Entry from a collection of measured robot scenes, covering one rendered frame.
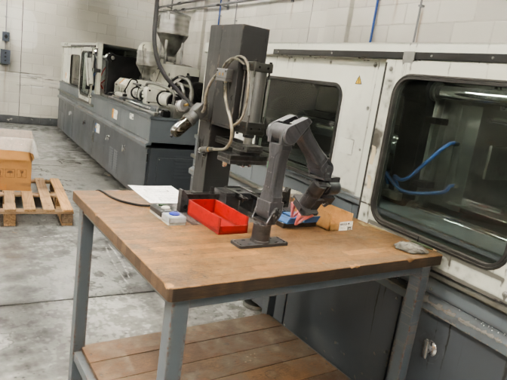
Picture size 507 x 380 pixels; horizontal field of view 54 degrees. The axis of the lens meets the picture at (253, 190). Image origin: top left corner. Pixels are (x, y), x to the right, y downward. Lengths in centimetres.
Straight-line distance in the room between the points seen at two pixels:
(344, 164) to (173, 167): 297
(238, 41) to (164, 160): 321
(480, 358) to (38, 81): 1003
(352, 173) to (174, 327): 137
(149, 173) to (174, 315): 386
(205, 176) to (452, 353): 123
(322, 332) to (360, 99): 119
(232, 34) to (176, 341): 125
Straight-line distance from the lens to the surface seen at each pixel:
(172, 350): 140
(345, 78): 255
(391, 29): 545
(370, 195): 228
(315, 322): 270
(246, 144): 202
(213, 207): 197
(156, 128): 507
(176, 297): 130
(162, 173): 517
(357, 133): 244
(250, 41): 206
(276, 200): 164
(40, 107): 1108
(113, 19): 1131
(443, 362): 214
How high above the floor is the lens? 143
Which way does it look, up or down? 12 degrees down
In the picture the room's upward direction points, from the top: 8 degrees clockwise
